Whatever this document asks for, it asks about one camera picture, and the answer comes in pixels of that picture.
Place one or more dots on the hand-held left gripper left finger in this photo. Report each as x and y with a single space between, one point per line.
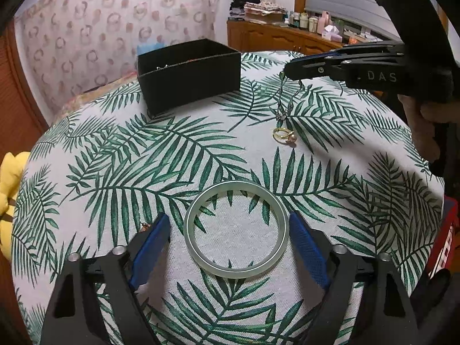
151 248

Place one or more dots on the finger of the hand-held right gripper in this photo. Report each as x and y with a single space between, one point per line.
316 69
370 49

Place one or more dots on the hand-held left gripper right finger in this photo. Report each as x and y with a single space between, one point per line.
309 248

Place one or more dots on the pale green jade bangle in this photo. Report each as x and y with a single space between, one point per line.
189 230

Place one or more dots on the black box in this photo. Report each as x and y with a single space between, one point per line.
190 86

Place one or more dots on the person's right hand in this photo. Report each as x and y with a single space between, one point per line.
422 122

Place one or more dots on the small orange jar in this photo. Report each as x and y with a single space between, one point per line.
352 39

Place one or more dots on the small gold flower earring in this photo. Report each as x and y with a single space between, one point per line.
145 226

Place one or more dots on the white pink tissue box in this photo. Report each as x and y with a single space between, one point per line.
330 33

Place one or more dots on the row of cosmetic bottles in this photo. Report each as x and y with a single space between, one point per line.
305 21

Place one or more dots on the wooden cabinet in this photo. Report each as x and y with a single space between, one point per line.
269 37

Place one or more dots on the folded patterned cloth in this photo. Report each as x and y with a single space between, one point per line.
266 8

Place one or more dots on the green leaf print tablecloth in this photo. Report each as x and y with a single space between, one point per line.
143 158

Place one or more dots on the stack of dark clothes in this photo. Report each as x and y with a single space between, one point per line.
241 5

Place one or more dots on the red printed packet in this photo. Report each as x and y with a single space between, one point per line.
445 240

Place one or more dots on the yellow plush toy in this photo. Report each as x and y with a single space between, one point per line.
10 194

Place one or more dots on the floral bedspread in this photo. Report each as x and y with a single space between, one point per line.
100 95

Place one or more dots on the blue plush toy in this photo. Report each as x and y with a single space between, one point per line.
149 47

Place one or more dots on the louvered wooden wardrobe door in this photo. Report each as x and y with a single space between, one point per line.
18 115

